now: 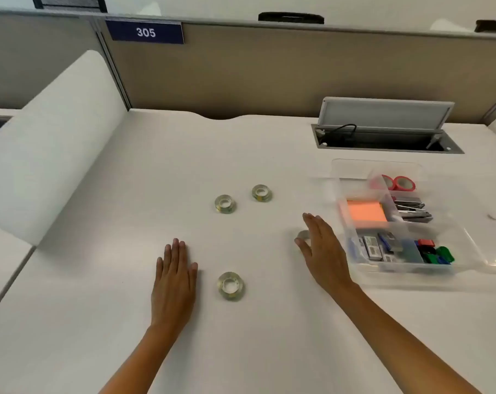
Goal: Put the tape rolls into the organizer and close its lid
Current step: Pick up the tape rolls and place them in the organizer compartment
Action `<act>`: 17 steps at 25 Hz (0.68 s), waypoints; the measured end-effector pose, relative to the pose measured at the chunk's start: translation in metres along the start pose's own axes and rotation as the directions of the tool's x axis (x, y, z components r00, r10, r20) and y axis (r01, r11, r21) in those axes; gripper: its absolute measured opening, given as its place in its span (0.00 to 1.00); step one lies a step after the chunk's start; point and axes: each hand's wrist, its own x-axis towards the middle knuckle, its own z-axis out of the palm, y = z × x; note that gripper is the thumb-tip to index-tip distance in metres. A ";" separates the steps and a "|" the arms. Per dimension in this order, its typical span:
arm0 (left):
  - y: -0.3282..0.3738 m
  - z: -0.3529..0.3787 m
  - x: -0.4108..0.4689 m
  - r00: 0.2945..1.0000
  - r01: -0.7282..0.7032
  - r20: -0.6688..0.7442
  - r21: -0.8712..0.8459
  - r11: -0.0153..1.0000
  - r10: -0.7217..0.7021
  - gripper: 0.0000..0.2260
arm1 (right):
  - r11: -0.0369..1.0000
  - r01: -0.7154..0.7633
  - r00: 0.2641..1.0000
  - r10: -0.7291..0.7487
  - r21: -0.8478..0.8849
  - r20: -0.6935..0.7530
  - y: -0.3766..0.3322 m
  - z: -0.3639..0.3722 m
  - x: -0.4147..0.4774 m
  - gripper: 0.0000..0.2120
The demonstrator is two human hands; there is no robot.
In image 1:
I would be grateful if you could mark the person's right hand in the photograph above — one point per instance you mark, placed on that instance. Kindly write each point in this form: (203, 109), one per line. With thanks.
(326, 258)

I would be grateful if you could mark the person's left hand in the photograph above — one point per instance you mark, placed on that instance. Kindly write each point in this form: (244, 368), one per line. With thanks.
(174, 287)

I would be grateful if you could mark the transparent tape roll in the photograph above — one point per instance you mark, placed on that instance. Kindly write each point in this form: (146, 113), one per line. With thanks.
(240, 289)
(232, 205)
(302, 233)
(268, 194)

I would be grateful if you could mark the clear plastic organizer box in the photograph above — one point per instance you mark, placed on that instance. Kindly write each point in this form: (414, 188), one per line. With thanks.
(354, 180)

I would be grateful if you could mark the person's left forearm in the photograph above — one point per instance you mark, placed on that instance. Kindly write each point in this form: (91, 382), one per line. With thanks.
(141, 361)

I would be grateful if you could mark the person's right forearm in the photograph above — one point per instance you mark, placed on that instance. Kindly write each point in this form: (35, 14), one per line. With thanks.
(396, 344)

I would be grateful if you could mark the grey staple box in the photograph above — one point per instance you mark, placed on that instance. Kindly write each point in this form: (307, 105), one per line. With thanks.
(389, 238)
(389, 258)
(372, 246)

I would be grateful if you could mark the red tape roll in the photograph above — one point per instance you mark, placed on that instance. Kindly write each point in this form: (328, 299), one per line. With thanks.
(410, 185)
(385, 182)

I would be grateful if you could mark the orange sticky note pad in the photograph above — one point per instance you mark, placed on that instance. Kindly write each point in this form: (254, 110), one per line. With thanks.
(365, 212)

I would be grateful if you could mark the silver stapler with pink end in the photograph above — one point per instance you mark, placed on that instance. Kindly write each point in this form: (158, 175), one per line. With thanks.
(406, 197)

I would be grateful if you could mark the pile of coloured pencil sharpeners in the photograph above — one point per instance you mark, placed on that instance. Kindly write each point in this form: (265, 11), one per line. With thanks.
(432, 254)

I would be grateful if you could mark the beige partition panel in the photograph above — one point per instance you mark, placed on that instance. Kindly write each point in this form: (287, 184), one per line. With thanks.
(252, 69)
(26, 57)

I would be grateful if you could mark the blue number sign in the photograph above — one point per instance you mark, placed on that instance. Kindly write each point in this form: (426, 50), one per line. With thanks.
(145, 31)

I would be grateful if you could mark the black slatted panel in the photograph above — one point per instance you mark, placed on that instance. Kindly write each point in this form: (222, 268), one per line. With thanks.
(69, 3)

